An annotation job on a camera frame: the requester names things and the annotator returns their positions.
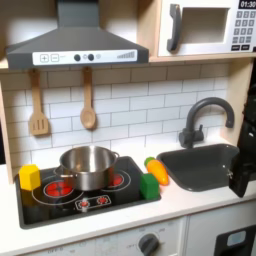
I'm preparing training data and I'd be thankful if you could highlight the green toy block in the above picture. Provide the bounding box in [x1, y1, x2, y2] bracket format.
[139, 172, 161, 201]

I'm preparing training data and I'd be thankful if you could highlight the yellow toy block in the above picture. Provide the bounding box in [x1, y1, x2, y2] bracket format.
[18, 163, 42, 192]

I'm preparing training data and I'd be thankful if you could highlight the dark grey sink basin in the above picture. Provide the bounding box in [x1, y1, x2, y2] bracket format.
[156, 143, 241, 193]

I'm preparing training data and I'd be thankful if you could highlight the dark grey tap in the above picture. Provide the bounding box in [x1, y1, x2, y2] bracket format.
[178, 96, 236, 150]

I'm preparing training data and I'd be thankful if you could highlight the orange toy carrot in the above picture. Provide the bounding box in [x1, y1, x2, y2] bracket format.
[143, 156, 170, 187]

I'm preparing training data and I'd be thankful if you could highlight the black toy stove top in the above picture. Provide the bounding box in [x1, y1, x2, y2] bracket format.
[14, 155, 162, 230]

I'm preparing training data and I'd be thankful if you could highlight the grey oven knob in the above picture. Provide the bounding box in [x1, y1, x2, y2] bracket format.
[137, 233, 160, 256]

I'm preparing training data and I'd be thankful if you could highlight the white toy microwave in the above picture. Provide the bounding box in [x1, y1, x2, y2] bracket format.
[157, 0, 256, 58]

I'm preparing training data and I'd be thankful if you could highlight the steel pot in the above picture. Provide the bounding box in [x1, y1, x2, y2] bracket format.
[54, 145, 120, 192]

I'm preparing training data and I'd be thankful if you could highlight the wooden spoon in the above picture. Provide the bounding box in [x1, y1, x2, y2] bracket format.
[79, 66, 98, 130]

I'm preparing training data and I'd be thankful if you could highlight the grey range hood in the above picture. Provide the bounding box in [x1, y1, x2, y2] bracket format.
[5, 0, 150, 71]

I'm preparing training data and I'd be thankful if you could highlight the wooden slotted spatula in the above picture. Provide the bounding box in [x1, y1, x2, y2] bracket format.
[27, 68, 51, 137]

